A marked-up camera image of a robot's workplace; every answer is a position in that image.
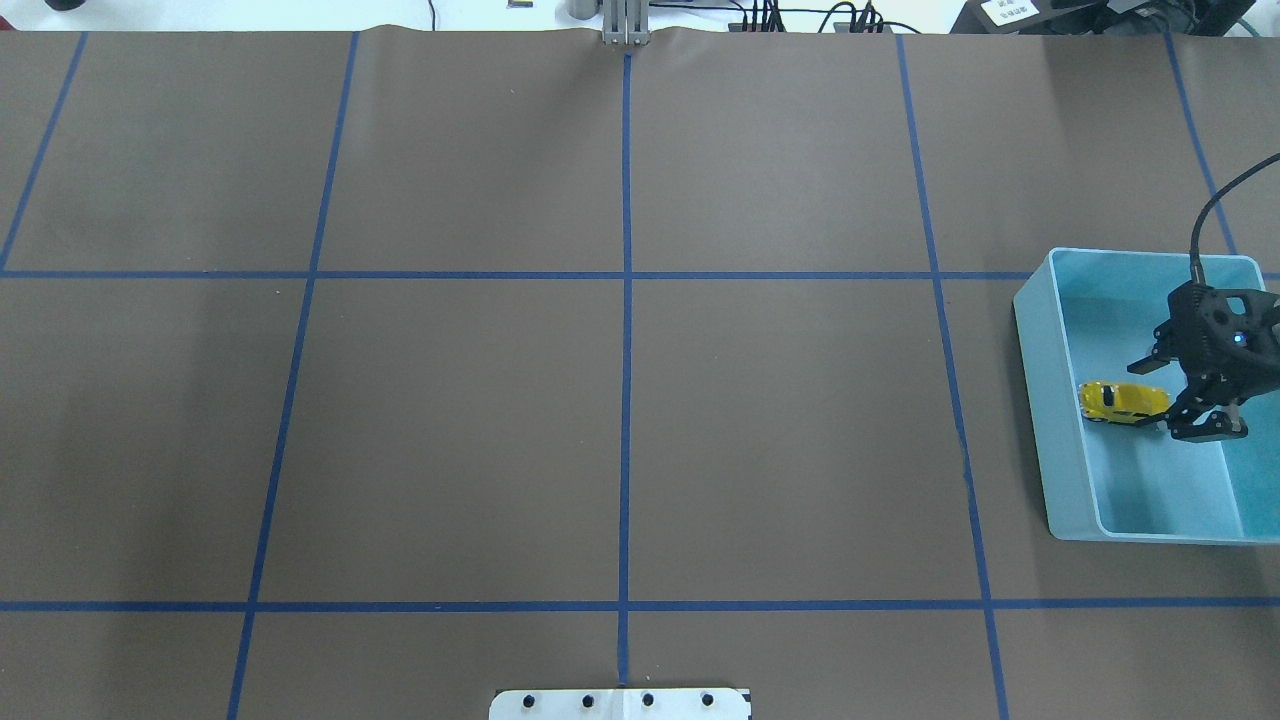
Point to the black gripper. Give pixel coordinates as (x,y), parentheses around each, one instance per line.
(1232,382)

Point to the aluminium frame post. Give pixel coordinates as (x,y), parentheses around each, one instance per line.
(625,22)

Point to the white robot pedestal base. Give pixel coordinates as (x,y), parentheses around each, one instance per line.
(622,703)

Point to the light blue plastic bin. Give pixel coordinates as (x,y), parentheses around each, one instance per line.
(1084,315)

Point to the yellow beetle toy car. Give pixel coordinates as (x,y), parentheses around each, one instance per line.
(1121,403)

